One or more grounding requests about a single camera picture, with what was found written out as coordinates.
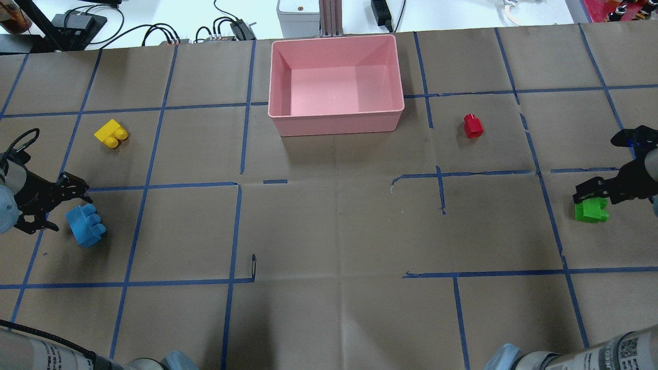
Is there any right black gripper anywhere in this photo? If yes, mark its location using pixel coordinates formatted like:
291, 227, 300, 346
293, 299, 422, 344
573, 159, 657, 204

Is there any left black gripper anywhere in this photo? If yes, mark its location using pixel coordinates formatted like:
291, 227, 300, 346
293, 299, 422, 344
14, 172, 94, 235

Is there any green toy block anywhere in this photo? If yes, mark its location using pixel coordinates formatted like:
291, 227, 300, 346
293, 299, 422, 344
574, 197, 609, 224

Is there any blue toy block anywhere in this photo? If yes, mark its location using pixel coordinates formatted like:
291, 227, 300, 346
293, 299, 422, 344
64, 203, 107, 248

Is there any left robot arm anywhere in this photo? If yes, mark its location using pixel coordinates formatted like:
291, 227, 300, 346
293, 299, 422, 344
2, 128, 196, 369

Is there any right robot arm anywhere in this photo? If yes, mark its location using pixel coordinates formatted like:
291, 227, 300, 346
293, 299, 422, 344
485, 125, 657, 369

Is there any pink plastic box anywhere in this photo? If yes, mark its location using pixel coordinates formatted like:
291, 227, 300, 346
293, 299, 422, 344
268, 34, 405, 137

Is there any yellow toy block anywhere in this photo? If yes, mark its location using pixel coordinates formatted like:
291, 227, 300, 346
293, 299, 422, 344
94, 119, 129, 149

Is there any red toy block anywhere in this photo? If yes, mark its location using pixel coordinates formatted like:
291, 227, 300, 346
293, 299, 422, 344
463, 114, 484, 139

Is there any black usb hub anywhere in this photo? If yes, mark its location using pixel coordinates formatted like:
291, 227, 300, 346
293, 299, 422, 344
231, 19, 257, 41

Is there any black power adapter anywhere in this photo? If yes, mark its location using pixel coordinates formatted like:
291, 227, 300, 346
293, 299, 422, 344
370, 0, 393, 31

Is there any white square device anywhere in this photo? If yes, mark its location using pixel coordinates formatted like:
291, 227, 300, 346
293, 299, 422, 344
277, 1, 320, 39

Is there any aluminium frame post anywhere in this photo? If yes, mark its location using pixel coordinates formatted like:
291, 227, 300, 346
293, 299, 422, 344
319, 0, 343, 38

